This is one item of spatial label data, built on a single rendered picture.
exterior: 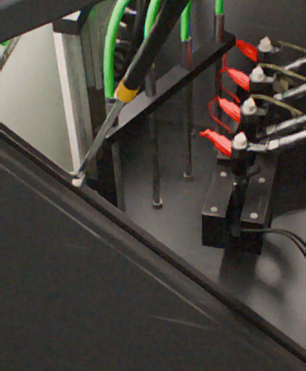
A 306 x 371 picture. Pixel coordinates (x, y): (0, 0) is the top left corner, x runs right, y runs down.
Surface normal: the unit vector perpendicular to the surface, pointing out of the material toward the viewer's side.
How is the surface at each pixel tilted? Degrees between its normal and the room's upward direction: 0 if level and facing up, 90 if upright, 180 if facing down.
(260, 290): 0
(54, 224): 90
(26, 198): 90
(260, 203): 0
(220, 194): 0
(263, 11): 90
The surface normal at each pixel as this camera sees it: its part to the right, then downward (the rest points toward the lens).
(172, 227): -0.04, -0.70
